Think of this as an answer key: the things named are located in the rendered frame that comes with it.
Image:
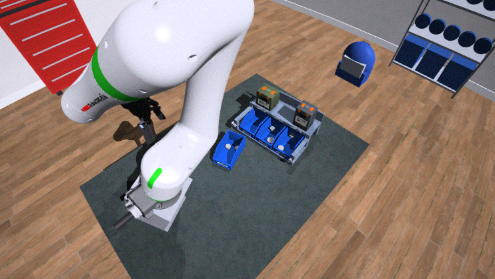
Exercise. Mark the grey low shelf rack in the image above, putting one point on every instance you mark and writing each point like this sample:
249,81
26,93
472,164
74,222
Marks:
284,111

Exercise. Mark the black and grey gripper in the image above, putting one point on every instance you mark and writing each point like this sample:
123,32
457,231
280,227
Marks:
144,115

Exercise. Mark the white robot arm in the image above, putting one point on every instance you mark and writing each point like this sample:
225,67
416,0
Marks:
151,47

